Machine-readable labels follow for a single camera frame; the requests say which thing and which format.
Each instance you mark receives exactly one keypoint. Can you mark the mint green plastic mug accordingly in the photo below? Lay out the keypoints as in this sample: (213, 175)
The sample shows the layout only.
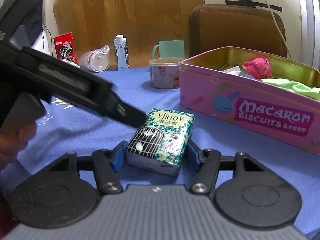
(170, 48)

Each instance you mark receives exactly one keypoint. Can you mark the person left hand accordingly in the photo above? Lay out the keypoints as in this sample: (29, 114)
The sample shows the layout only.
(11, 145)

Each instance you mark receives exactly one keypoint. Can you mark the pink macaron biscuit tin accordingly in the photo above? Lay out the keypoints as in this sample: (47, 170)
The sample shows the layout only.
(249, 103)

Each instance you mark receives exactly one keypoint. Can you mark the green white drink carton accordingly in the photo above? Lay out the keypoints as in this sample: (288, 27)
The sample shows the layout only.
(121, 53)

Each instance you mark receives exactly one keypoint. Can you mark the pink fluffy cloth ball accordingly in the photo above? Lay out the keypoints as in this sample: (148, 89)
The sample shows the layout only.
(259, 68)

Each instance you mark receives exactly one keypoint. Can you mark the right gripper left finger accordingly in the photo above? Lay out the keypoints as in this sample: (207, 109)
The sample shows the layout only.
(106, 163)

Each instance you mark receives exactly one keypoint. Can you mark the green Virjoy tissue pack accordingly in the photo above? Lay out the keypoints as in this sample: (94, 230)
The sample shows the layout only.
(159, 145)

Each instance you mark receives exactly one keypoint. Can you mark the red snack box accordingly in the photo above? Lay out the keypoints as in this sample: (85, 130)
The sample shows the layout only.
(64, 47)

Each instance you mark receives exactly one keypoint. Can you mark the round snack tub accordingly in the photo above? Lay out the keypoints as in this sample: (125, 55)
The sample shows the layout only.
(165, 72)

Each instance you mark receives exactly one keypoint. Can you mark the wooden panel board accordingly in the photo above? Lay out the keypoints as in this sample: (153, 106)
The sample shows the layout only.
(95, 23)

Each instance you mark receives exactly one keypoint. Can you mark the green cloth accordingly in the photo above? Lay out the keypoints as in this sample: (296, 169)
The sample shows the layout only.
(294, 86)

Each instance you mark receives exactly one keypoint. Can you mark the stack of plastic cups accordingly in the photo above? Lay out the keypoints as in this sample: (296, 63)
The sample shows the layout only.
(97, 60)

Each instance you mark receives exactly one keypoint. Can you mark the brown chair backrest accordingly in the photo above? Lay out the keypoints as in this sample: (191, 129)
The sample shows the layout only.
(214, 26)

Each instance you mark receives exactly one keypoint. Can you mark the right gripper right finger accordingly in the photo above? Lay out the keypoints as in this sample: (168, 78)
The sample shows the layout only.
(206, 164)

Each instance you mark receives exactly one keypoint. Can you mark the blue patterned tablecloth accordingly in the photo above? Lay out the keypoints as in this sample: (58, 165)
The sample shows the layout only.
(66, 128)

